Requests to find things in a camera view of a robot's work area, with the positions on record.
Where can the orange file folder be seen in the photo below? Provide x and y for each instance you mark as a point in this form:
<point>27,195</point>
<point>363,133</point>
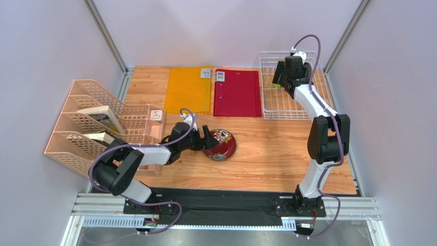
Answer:
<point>189,87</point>

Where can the pink desk organizer tray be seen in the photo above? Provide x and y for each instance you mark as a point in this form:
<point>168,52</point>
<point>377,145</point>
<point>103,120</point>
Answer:
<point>153,133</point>

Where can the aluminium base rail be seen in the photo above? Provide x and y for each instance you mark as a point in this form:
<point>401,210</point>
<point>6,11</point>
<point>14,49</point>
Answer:
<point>97,219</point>

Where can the pink magazine file rack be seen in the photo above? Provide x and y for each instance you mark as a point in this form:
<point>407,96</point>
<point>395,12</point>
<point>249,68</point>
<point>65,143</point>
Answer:
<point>67,143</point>

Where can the red floral plate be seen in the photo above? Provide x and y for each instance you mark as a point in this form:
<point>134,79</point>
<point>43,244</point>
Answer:
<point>225,148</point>

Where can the book in rack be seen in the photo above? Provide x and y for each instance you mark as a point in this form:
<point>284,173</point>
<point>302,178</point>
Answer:
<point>102,137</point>
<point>105,116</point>

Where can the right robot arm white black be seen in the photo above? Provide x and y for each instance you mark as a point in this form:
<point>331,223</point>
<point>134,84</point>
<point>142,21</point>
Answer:
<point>328,140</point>

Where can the small white box in organizer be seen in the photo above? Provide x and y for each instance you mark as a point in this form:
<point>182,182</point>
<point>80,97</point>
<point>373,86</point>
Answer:
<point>157,115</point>

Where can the black base mat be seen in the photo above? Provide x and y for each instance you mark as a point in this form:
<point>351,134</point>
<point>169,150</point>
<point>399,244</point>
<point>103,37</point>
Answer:
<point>192,207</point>

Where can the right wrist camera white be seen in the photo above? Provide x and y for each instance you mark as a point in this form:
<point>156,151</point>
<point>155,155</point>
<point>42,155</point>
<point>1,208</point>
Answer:
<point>301,54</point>

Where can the red file folder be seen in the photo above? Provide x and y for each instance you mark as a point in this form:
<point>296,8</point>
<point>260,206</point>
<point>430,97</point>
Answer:
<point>237,93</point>

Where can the white wire dish rack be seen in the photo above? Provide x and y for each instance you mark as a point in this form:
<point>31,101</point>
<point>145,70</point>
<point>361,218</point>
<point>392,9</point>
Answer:
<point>277,104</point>

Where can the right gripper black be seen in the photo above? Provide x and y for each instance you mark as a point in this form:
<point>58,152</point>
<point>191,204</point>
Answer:
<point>279,72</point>

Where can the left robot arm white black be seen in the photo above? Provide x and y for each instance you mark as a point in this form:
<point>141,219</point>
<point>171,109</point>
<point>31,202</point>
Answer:
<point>114,170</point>

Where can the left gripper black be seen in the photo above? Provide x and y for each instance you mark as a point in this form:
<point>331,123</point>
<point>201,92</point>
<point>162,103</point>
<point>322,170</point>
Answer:
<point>209,141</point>

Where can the upper book in rack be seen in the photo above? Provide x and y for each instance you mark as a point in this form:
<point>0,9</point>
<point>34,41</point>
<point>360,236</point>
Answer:
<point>105,116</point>

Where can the lime green plate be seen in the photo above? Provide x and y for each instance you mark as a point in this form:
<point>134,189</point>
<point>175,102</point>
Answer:
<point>279,85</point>

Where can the lower book in rack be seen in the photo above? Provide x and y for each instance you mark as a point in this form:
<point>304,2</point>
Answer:
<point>102,137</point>

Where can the dark grey plate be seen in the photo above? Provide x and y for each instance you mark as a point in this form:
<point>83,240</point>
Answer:
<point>307,72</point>

